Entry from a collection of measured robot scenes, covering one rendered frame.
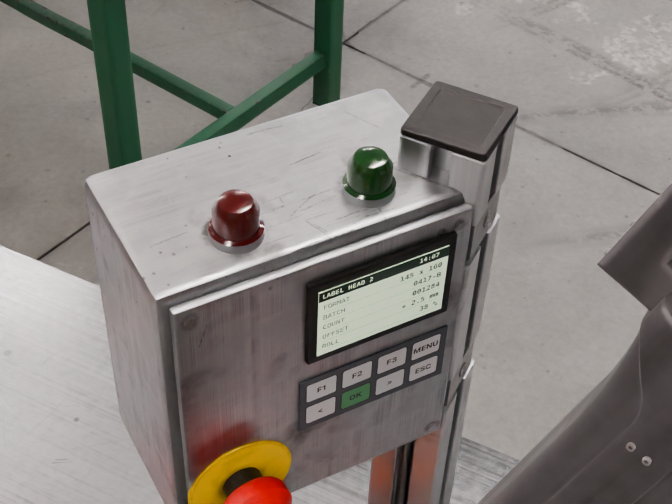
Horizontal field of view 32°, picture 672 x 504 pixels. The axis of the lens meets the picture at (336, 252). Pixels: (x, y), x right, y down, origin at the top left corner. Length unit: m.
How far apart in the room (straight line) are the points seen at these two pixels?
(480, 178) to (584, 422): 0.18
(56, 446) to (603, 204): 1.83
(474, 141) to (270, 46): 2.70
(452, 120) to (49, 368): 0.85
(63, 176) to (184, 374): 2.33
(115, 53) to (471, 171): 1.75
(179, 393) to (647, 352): 0.25
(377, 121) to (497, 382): 1.84
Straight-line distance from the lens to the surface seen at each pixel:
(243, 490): 0.62
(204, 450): 0.61
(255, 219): 0.54
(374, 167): 0.55
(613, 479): 0.43
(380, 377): 0.63
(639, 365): 0.40
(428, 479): 0.76
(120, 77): 2.32
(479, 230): 0.61
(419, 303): 0.60
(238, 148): 0.60
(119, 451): 1.28
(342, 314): 0.57
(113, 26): 2.25
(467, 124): 0.58
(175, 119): 3.01
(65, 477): 1.27
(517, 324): 2.54
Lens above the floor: 1.86
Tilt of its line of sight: 45 degrees down
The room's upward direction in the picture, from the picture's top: 3 degrees clockwise
